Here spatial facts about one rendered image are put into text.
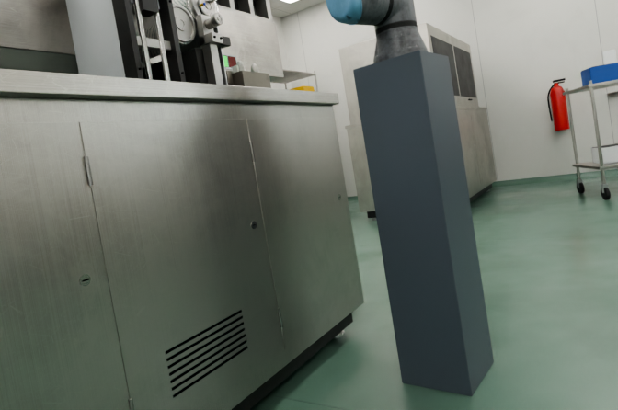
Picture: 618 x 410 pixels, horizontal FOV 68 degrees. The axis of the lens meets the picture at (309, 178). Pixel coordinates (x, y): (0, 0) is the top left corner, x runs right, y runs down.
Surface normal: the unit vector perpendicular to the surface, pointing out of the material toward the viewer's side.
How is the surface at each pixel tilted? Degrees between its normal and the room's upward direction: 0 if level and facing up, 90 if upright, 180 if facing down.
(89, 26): 90
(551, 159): 90
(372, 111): 90
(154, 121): 90
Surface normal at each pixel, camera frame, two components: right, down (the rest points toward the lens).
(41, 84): 0.83, -0.11
